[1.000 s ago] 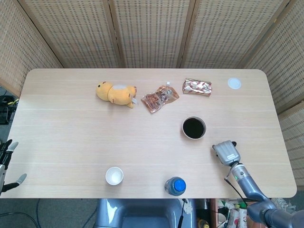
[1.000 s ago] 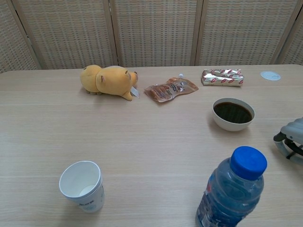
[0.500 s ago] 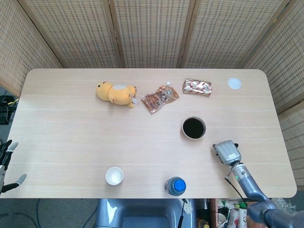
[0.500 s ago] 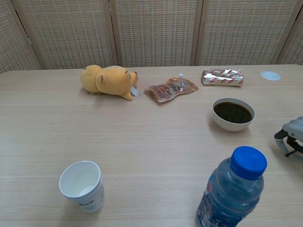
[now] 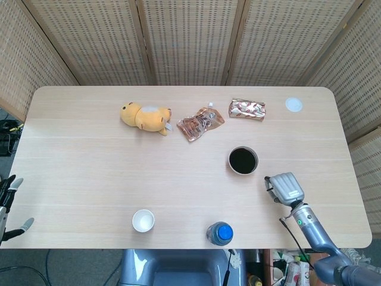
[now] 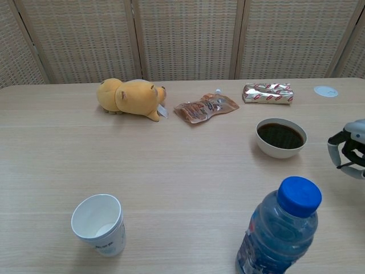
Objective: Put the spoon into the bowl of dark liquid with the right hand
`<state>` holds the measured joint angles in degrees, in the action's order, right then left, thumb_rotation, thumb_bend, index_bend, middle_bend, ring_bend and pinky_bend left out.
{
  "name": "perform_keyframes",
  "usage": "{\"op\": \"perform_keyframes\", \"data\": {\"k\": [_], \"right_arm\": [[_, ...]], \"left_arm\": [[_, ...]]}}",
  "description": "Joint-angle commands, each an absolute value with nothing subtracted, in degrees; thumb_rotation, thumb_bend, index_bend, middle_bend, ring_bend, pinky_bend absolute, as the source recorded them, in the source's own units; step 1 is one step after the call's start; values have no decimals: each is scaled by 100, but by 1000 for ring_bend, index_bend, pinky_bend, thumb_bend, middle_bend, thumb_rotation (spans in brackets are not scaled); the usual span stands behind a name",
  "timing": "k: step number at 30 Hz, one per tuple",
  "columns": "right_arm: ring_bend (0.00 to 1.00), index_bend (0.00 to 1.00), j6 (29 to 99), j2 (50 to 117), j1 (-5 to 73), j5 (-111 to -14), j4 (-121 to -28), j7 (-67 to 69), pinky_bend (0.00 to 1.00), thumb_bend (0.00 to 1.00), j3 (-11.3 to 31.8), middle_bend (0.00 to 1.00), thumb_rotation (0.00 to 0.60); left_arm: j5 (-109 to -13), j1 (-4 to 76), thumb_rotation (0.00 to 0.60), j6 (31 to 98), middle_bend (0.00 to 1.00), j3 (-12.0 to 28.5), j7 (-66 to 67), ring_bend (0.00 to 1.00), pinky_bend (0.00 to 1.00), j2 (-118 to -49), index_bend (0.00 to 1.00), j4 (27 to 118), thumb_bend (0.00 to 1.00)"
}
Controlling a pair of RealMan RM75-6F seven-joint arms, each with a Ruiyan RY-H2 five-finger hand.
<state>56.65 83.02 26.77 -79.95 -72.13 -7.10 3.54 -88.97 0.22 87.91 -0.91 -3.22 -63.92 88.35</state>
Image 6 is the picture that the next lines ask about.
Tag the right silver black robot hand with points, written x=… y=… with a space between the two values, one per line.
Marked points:
x=356 y=134

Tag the white bowl dark liquid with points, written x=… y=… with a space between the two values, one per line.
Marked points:
x=280 y=138

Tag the white round table grommet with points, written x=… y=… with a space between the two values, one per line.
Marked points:
x=326 y=91

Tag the woven folding screen panel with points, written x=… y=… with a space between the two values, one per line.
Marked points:
x=188 y=40
x=82 y=40
x=293 y=37
x=355 y=54
x=14 y=51

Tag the gold foil snack package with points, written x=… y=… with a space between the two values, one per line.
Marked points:
x=268 y=94

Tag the clear bottle with blue cap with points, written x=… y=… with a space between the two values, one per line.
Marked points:
x=280 y=237

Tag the brown sauce pouch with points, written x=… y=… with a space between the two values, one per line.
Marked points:
x=205 y=109

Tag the yellow plush bear toy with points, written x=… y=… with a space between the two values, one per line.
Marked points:
x=134 y=98

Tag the white paper cup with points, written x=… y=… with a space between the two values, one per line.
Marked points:
x=98 y=217

